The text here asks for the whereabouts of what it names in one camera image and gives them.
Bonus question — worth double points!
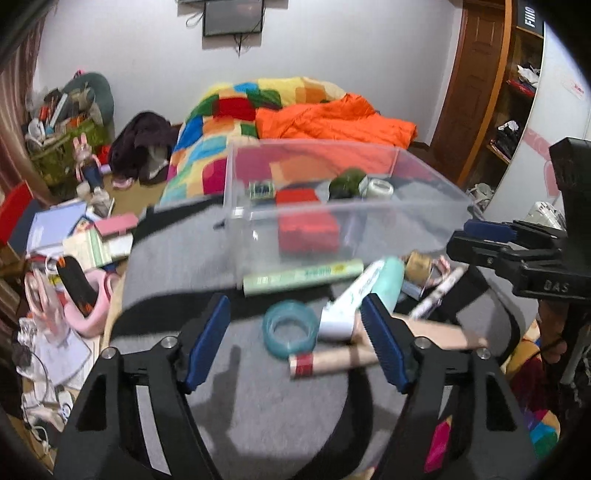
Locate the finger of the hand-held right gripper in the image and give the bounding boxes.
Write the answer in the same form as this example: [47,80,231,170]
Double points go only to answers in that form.
[463,220,567,246]
[446,233,561,278]

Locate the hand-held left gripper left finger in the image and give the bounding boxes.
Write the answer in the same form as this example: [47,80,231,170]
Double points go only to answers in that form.
[53,293,232,480]

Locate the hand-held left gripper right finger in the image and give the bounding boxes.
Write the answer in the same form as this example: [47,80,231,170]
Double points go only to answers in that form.
[360,293,541,480]

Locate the white patterned pen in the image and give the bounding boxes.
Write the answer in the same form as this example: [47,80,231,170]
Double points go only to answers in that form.
[409,265,467,320]

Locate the white toothpaste tube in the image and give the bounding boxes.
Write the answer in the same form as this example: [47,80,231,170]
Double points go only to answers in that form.
[318,260,386,342]

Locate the beige tube with red label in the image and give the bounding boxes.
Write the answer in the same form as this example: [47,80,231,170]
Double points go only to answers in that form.
[288,345,382,380]

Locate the long beige tube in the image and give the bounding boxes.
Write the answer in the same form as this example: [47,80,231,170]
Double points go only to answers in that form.
[351,314,490,352]

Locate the mint green tube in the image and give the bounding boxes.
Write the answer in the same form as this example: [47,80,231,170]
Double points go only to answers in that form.
[369,257,406,315]

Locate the teal tape roll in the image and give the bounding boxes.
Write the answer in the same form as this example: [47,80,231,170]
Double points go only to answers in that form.
[262,300,320,360]

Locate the pale green labelled tube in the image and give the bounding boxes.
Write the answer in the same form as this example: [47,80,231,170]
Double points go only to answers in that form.
[242,258,365,297]

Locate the clear plastic storage box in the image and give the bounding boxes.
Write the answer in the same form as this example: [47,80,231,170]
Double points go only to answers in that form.
[222,140,474,291]

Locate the white shoes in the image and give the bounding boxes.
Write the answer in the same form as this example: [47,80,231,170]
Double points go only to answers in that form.
[466,183,495,210]

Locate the brown tape roll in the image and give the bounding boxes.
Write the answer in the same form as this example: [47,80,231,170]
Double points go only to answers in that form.
[405,251,435,283]

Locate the white wardrobe panel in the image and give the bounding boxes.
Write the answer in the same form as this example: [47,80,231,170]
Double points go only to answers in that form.
[480,14,591,232]

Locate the grey chair seat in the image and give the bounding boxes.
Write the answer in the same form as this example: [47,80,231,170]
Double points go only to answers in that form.
[104,178,527,480]

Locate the pink slipper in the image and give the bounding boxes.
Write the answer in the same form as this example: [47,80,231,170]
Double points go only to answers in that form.
[65,270,112,335]

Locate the white tape roll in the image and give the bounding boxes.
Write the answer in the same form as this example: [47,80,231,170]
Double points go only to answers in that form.
[365,178,394,200]

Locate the dark green bottle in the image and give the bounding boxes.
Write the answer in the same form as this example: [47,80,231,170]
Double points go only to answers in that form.
[329,168,368,200]

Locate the black and orange object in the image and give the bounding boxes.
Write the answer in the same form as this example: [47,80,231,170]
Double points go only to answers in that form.
[58,255,100,319]

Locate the pink book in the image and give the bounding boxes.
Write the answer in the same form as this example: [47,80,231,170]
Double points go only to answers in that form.
[93,213,139,236]

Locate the loose white papers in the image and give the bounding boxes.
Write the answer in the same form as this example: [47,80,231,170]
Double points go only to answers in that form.
[18,332,93,388]

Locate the wooden shelf unit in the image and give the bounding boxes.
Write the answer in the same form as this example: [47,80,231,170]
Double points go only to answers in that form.
[485,0,548,167]

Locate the black printed box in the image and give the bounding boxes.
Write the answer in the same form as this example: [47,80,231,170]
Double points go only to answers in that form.
[516,0,546,29]

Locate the orange down jacket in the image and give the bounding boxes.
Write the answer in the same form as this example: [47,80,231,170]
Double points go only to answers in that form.
[255,93,419,151]

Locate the colourful patchwork blanket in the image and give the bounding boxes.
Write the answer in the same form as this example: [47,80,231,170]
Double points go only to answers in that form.
[159,76,561,474]

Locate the dark clothes pile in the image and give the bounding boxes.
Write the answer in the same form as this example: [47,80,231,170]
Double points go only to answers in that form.
[109,112,178,183]

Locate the pink bunny toy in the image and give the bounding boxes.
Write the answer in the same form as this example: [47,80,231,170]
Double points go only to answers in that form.
[73,135,105,190]

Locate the red flat box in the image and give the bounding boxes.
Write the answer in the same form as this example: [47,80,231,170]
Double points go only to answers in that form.
[0,182,34,245]

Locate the green storage bag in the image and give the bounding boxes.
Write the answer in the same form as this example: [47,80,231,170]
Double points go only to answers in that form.
[30,117,112,185]

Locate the grey neck pillow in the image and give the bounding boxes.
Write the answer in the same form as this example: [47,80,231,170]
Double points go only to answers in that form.
[62,72,115,125]

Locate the brown curtain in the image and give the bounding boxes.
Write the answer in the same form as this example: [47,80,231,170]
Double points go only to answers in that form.
[0,14,47,195]

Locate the black wall monitor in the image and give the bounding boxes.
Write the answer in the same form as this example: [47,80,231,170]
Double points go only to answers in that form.
[203,0,265,38]

